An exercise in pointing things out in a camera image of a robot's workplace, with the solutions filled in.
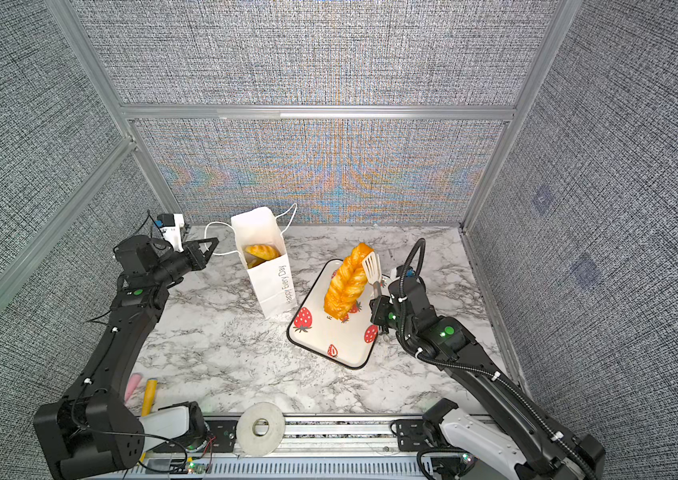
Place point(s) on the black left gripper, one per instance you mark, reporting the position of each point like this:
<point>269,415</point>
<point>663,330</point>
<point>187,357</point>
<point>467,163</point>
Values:
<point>196,257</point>

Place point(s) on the aluminium front rail frame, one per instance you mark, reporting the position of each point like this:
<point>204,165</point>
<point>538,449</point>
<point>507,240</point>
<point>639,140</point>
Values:
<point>321,447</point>

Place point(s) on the small circuit board right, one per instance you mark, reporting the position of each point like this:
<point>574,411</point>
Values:
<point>466,464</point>

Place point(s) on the purple plastic fork toy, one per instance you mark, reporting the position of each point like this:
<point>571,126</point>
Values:
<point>132,384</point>

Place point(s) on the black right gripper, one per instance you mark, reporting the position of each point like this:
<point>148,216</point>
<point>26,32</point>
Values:
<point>378,314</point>

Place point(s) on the croissant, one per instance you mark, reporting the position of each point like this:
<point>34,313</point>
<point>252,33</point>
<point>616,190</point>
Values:
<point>261,253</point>

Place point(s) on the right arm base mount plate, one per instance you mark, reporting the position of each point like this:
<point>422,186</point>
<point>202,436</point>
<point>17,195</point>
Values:
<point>411,434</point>

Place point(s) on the white paper gift bag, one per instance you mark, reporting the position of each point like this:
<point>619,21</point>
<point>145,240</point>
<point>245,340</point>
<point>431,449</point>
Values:
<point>271,280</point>

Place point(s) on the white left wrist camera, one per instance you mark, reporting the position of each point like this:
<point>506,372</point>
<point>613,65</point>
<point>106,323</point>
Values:
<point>172,227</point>

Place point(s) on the white tape roll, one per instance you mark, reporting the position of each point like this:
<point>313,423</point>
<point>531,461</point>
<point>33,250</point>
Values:
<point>260,429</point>

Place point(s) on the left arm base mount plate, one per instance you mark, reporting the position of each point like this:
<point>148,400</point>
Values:
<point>218,436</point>

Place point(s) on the small green circuit board left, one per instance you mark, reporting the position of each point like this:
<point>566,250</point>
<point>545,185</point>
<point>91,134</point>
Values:
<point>196,466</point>

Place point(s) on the white rectangular black-rimmed tray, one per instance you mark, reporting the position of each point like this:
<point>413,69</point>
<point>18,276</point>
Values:
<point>348,342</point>

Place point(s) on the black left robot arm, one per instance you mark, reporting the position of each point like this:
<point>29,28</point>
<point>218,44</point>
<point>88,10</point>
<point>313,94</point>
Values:
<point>90,431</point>

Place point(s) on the yellow plastic scoop toy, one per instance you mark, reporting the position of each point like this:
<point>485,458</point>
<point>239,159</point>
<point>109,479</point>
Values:
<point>148,398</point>

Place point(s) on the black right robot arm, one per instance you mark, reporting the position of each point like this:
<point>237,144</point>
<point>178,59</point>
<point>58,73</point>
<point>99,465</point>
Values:
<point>525,442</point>

